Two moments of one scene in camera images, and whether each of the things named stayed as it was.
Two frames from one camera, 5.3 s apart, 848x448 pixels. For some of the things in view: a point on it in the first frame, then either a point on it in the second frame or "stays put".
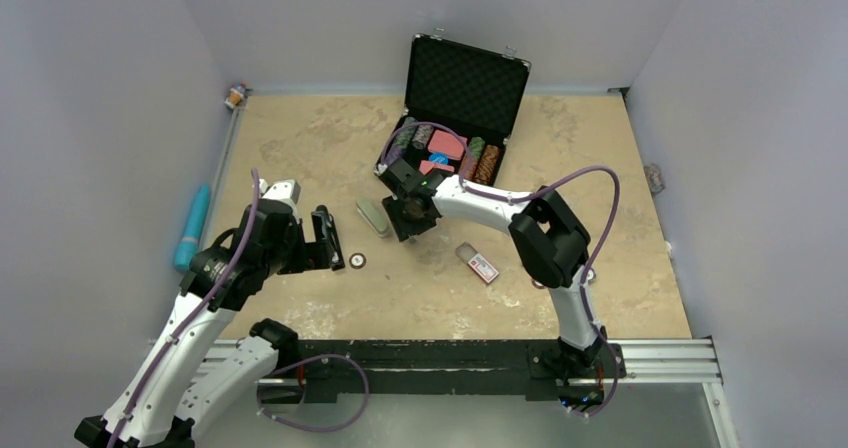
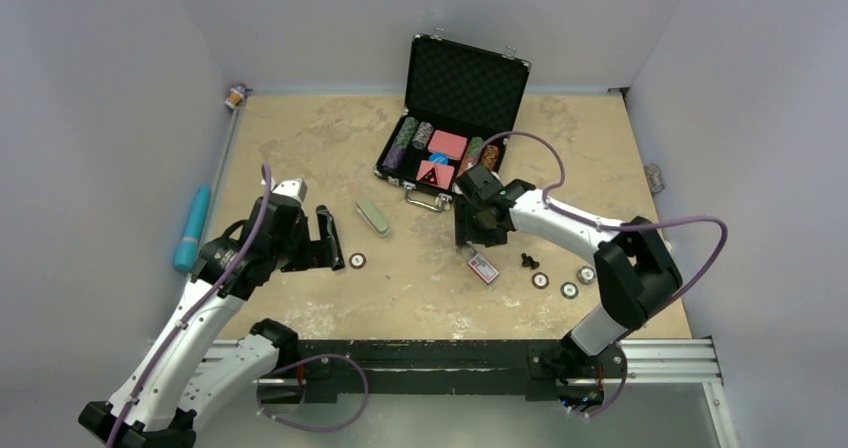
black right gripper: (403, 228) → (466, 231)
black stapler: (326, 236) stays put
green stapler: (373, 216) stays put
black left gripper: (310, 255) stays put
